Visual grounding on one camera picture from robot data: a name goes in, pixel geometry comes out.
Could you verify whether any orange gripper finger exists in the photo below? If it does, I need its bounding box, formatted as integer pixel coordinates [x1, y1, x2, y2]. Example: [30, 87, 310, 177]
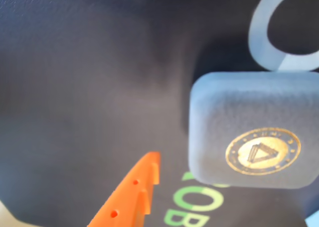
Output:
[86, 151, 161, 227]

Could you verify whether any grey square case gold emblem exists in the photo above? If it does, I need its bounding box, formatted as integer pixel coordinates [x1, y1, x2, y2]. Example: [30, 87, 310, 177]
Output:
[187, 71, 319, 190]

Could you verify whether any white cardboard box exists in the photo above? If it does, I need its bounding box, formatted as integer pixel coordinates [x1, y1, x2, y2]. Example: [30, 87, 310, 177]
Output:
[304, 216, 319, 227]

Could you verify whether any dark blue WOWROBO mat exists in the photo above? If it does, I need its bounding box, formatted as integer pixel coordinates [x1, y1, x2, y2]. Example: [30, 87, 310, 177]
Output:
[0, 0, 319, 227]

